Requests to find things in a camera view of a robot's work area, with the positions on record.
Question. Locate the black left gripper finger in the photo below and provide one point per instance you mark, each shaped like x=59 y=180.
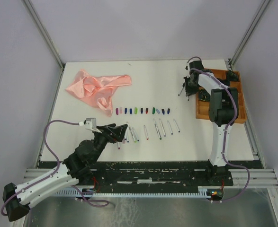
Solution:
x=120 y=135
x=114 y=128

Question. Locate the pink satin cloth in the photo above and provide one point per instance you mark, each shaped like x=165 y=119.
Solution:
x=97 y=92

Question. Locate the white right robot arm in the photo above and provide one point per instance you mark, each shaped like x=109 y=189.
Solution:
x=222 y=112

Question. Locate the light blue cable duct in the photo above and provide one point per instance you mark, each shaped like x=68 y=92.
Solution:
x=197 y=193

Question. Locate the orange wooden divider tray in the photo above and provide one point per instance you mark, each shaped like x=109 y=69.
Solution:
x=203 y=107

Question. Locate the black capped marker left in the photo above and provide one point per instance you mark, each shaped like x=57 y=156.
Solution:
x=183 y=85

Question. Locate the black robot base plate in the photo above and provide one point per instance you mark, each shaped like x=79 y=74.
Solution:
x=171 y=176

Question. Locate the lavender capped marker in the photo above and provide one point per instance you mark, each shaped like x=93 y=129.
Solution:
x=162 y=127

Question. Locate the dark rolled tie top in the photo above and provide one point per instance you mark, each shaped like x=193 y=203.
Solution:
x=232 y=76

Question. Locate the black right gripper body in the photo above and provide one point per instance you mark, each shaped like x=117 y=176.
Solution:
x=191 y=87

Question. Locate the aluminium frame post left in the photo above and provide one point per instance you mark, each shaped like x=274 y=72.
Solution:
x=43 y=31

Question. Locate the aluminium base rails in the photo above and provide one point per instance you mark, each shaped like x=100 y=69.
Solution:
x=259 y=178

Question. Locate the blue yellow rolled tie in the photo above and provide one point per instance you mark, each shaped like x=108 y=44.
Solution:
x=203 y=95

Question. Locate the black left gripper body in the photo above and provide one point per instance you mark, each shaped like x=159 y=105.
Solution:
x=108 y=137

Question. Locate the lime green capped marker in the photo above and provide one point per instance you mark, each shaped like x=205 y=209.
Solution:
x=131 y=132

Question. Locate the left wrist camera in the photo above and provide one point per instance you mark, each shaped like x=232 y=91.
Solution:
x=90 y=124

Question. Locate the dark rolled tie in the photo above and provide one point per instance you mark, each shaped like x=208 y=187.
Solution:
x=225 y=82
x=232 y=76

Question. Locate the aluminium frame post right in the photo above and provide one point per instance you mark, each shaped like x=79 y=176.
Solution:
x=256 y=19

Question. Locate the aluminium frame post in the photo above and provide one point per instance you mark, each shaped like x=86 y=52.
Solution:
x=43 y=31
x=256 y=19

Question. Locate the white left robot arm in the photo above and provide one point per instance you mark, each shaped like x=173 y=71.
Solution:
x=18 y=200

